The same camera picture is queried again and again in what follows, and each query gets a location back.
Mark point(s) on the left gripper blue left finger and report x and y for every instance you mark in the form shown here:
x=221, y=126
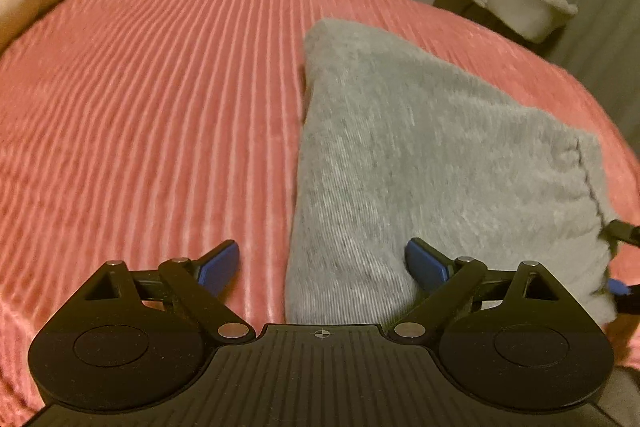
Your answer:
x=202, y=279

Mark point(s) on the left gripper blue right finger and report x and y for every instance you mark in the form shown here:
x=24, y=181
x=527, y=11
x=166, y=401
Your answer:
x=440, y=277

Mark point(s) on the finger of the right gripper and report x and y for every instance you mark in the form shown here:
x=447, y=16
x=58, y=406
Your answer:
x=618, y=232
x=626, y=297

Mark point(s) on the grey sweatpants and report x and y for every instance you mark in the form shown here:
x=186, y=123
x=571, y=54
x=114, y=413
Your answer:
x=397, y=144

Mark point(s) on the pink ribbed bedspread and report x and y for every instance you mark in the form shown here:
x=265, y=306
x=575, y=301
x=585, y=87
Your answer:
x=144, y=130

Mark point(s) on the grey plush vanity chair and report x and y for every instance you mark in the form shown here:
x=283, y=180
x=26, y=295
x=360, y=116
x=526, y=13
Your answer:
x=532, y=20

